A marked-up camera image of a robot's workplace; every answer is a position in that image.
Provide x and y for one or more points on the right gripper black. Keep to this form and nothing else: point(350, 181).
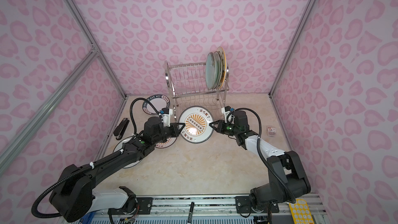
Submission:
point(221, 127)

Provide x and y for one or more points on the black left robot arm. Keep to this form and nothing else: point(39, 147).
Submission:
point(74, 196)

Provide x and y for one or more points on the black marker pen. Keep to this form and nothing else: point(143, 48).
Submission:
point(190, 216)

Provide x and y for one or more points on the white plate black text rim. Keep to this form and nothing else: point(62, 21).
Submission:
point(159, 101)

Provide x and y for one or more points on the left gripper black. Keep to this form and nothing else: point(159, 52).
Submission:
point(174, 127)

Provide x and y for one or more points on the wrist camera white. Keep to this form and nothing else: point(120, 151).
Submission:
point(166, 115)
point(227, 113)

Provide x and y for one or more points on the white plate black rings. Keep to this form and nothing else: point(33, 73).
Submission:
point(127, 155)

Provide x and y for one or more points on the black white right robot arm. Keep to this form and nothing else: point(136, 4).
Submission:
point(288, 180)

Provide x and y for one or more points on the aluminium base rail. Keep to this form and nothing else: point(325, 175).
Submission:
point(194, 209)

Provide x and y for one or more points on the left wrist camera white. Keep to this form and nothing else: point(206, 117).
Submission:
point(166, 115)

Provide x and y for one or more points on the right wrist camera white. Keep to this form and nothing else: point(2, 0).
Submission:
point(227, 113)

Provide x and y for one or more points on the orange sunburst plate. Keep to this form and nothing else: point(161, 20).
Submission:
point(197, 124)
point(169, 142)

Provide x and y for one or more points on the black stapler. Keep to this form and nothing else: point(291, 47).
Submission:
point(120, 129)

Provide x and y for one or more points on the mint green flower plate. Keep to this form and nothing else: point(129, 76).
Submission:
point(211, 70)

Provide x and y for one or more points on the halloween cat star plate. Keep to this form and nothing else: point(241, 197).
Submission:
point(222, 55)

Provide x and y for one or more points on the silver two-tier dish rack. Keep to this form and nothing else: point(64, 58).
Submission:
point(187, 88)

